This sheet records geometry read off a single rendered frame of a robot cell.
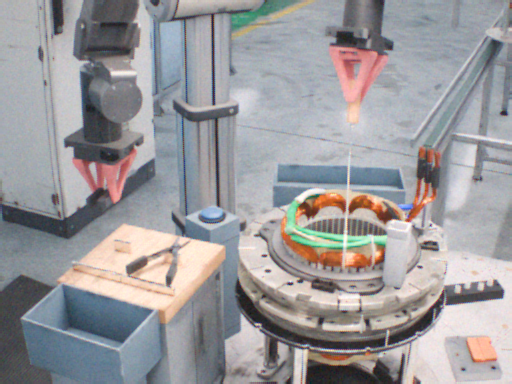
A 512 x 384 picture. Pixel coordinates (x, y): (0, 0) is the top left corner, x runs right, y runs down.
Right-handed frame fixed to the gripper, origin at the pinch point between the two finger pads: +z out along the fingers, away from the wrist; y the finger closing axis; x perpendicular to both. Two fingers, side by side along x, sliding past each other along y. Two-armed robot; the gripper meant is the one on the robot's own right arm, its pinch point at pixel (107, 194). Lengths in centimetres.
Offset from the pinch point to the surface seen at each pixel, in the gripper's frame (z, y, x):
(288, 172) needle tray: 13.5, 11.6, 46.4
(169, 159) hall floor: 119, -132, 259
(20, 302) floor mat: 118, -120, 105
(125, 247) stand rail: 11.0, -0.1, 4.0
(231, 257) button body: 22.4, 8.4, 25.8
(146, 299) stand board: 12.0, 9.3, -6.2
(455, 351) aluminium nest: 38, 51, 33
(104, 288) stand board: 12.1, 2.2, -6.3
